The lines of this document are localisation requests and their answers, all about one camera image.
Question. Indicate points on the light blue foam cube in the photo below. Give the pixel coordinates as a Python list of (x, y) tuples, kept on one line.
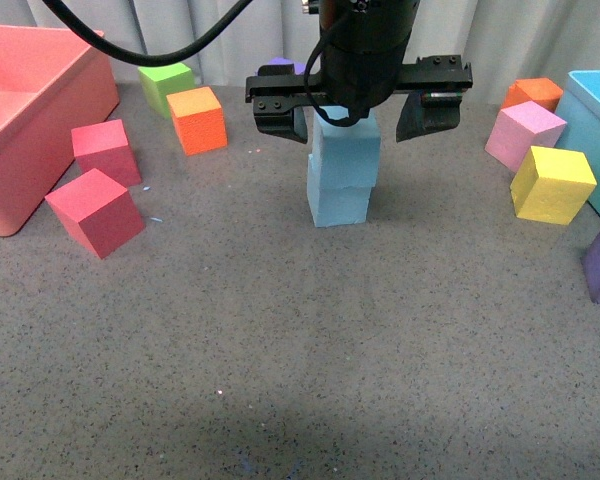
[(345, 157), (335, 207)]

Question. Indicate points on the orange foam cube by bin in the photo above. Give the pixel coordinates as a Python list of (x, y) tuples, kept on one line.
[(542, 91)]

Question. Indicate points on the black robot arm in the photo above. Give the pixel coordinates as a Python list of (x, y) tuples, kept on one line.
[(360, 15)]

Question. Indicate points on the green foam cube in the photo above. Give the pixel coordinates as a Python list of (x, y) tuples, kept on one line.
[(159, 82)]

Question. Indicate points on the purple foam cube by curtain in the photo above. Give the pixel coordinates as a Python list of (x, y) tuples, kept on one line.
[(298, 67)]

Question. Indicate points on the red foam cube front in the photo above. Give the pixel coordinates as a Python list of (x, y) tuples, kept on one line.
[(97, 212)]

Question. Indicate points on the pink foam cube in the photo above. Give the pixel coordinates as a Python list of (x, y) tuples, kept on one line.
[(519, 127)]

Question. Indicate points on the red foam cube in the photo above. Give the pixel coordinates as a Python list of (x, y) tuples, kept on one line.
[(105, 146), (97, 212)]

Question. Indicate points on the red plastic bin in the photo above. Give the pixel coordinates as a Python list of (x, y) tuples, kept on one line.
[(51, 82)]

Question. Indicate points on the red foam cube rear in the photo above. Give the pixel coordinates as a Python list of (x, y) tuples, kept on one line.
[(105, 146)]

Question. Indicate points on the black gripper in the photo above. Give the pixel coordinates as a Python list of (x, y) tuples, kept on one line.
[(360, 69)]

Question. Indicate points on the yellow foam cube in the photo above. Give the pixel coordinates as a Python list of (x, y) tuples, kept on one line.
[(552, 185)]

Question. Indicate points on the light blue plastic bin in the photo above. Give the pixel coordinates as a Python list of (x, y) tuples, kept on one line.
[(579, 106)]

